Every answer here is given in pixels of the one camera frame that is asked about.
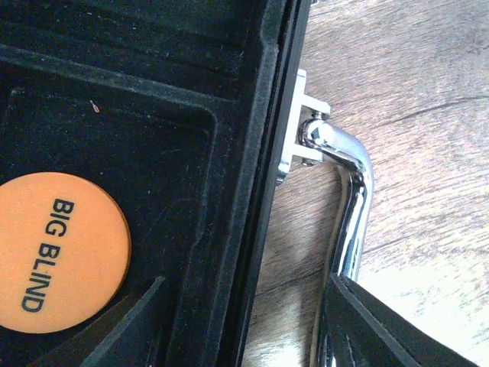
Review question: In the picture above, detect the orange big blind button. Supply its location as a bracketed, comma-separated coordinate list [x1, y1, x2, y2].
[1, 172, 131, 333]

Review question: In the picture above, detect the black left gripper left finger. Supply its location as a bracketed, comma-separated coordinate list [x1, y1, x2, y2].
[36, 277, 166, 366]

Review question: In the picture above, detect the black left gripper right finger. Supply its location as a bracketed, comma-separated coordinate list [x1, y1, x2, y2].
[322, 274, 475, 366]

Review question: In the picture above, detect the chrome case handle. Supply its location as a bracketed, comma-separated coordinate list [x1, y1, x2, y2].
[275, 68, 372, 367]

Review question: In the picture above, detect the black poker set case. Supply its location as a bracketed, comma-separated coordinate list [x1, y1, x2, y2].
[1, 1, 310, 366]

